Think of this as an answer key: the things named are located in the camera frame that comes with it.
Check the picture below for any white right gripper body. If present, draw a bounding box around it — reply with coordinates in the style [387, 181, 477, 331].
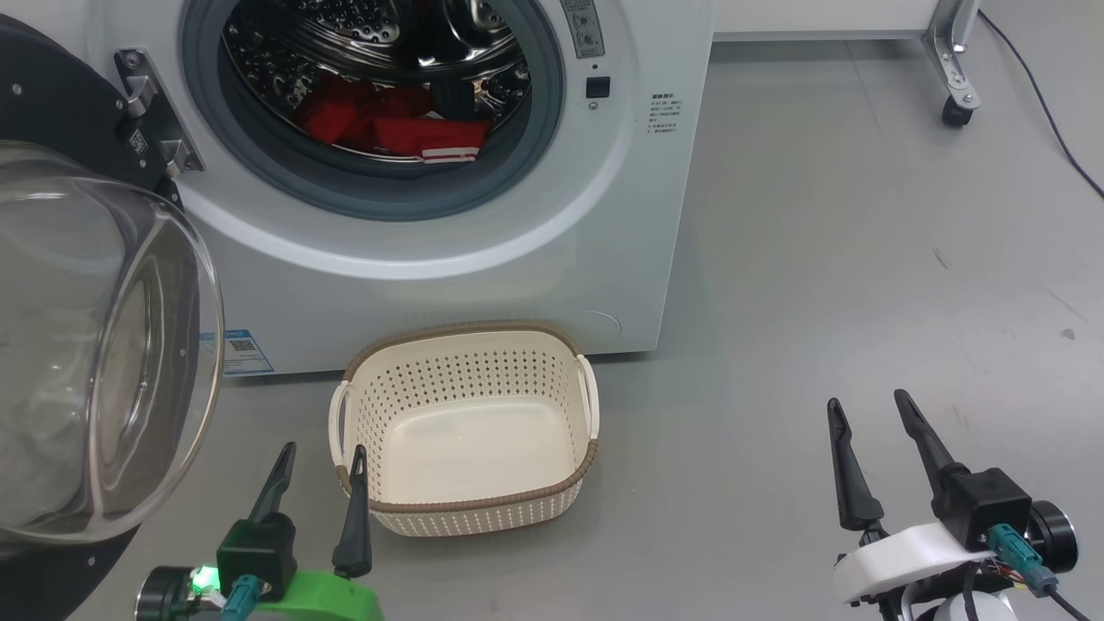
[832, 500, 1079, 605]

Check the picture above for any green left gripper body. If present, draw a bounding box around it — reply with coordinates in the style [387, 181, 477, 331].
[136, 566, 385, 621]

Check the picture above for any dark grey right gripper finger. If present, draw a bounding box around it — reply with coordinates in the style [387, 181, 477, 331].
[894, 389, 971, 518]
[826, 398, 887, 531]

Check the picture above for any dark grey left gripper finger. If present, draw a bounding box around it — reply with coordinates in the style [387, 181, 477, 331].
[332, 444, 373, 579]
[250, 442, 298, 524]

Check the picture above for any washing machine glass door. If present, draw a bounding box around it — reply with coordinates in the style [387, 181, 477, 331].
[0, 17, 227, 621]

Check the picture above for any red and white garment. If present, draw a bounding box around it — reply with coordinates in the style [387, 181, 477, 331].
[293, 76, 494, 165]

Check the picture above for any cream plastic laundry basket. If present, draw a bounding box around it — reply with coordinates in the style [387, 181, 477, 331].
[328, 321, 599, 537]

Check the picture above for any white front-load washing machine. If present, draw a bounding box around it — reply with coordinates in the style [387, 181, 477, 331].
[0, 0, 717, 379]

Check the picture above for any blue energy label sticker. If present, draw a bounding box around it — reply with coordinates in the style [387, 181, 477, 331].
[200, 329, 275, 378]

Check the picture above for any printed text label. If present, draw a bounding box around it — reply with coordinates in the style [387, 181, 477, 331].
[647, 93, 681, 139]

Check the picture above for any white partition panel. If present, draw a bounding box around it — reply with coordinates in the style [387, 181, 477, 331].
[712, 0, 945, 42]

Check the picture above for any teal connector left camera cable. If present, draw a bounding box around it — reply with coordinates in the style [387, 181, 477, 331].
[221, 576, 261, 621]

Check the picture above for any teal connector camera cable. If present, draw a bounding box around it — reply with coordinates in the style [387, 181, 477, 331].
[988, 524, 1092, 621]
[221, 576, 261, 621]

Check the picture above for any teal connector right camera cable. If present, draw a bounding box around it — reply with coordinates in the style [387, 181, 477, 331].
[988, 524, 1092, 621]

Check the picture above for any thin black floor cable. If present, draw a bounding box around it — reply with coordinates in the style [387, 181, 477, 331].
[979, 9, 1104, 198]

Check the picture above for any metal frame leg with caster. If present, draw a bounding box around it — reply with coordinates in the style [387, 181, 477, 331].
[923, 0, 984, 129]

